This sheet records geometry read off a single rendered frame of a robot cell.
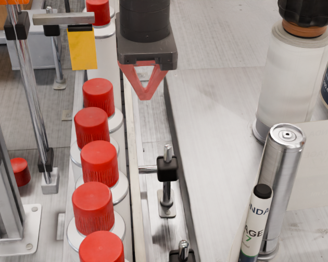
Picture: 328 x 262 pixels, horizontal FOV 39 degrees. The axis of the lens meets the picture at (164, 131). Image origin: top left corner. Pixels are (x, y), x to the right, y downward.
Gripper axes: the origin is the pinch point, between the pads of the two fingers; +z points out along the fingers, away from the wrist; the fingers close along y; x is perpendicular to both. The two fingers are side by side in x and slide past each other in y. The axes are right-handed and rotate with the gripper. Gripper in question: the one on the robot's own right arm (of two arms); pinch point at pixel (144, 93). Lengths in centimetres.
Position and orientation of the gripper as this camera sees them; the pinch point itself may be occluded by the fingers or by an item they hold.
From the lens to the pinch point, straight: 60.4
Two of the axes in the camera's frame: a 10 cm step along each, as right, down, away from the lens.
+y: -1.1, -6.5, 7.5
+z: -0.2, 7.6, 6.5
